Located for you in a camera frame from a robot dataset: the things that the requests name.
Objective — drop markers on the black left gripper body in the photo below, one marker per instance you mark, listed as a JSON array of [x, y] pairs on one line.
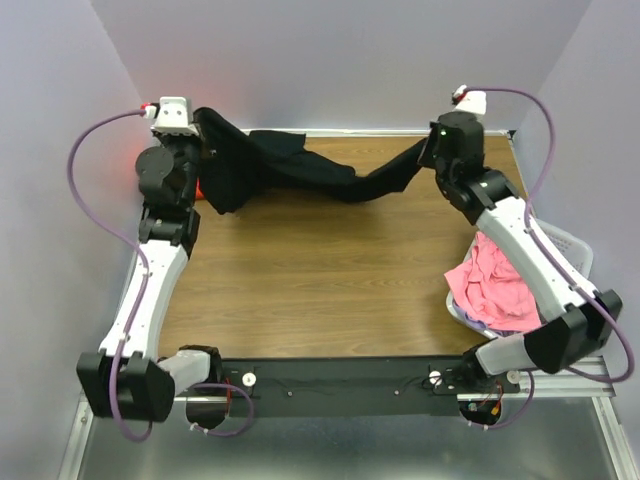
[[187, 151]]

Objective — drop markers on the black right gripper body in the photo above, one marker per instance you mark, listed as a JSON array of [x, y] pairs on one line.
[[430, 158]]

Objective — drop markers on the black t-shirt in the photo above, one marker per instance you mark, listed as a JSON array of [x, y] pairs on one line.
[[241, 166]]

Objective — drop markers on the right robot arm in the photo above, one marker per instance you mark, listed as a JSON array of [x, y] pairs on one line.
[[578, 317]]

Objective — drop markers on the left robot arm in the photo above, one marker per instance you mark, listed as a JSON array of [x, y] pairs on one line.
[[126, 379]]

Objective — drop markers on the folded orange t-shirt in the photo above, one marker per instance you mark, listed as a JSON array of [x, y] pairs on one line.
[[199, 193]]

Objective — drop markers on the pink t-shirt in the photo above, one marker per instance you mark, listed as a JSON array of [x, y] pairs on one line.
[[489, 289]]

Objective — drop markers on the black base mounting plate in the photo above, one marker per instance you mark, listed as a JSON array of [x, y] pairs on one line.
[[337, 387]]

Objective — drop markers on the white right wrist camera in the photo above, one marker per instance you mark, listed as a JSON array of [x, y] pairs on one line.
[[470, 101]]

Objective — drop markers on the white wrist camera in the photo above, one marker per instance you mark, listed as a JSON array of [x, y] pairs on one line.
[[470, 101], [172, 115]]

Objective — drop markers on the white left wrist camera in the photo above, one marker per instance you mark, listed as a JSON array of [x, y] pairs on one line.
[[172, 115]]

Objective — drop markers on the aluminium frame rail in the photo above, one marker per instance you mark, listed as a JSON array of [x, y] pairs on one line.
[[563, 383]]

